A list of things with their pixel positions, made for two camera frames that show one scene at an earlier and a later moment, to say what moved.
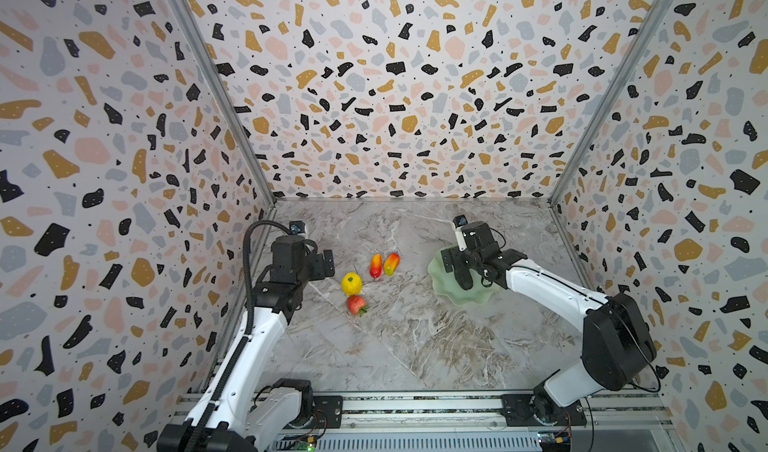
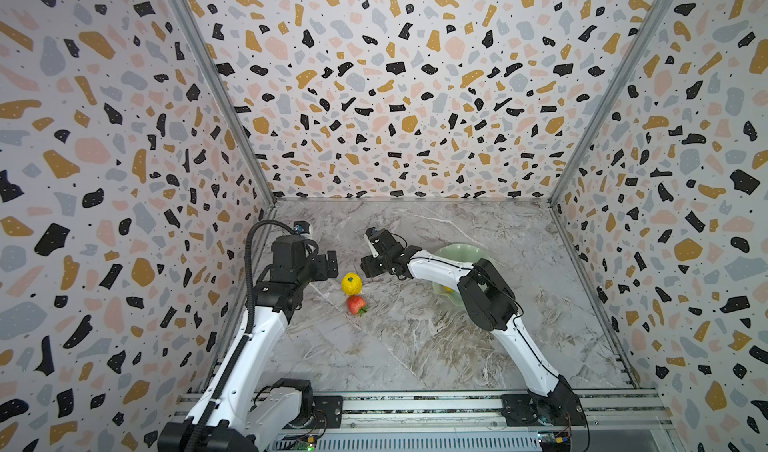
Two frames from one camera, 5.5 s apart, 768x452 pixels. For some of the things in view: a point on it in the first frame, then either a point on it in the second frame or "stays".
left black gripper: x=327 y=262 stays
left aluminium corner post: x=221 y=85 stays
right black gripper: x=466 y=260 to x=374 y=253
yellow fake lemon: x=352 y=284 stays
